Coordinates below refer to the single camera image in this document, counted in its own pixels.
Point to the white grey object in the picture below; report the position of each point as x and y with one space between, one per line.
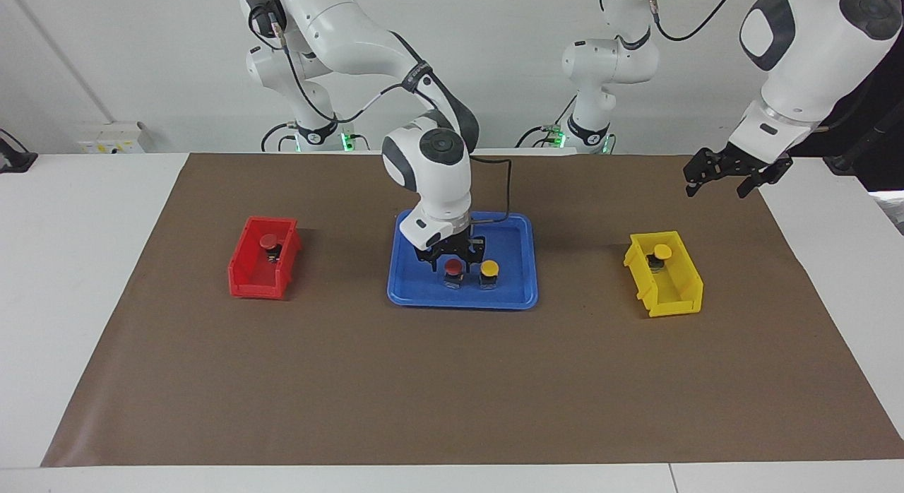
891 210

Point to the yellow plastic bin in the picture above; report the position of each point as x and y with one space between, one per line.
674 302

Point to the black background equipment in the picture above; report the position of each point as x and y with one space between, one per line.
883 111

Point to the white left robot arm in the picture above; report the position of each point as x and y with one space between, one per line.
798 69

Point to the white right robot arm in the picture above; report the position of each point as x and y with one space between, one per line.
353 41

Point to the brown table mat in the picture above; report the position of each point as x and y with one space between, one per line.
452 380

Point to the yellow push button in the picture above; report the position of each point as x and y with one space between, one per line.
662 251
489 268

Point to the blue plastic tray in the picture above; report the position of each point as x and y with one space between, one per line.
508 288

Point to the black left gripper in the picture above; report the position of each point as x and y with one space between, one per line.
734 161

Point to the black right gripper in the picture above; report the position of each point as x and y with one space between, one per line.
452 247

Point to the red plastic bin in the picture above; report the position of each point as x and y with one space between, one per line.
258 288

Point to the black clamp stand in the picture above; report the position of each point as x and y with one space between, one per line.
14 161

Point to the red push button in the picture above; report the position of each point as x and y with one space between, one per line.
269 240
453 267

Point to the black tripod leg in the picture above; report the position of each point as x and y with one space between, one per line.
847 157

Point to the white wall socket box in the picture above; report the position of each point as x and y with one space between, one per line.
113 136

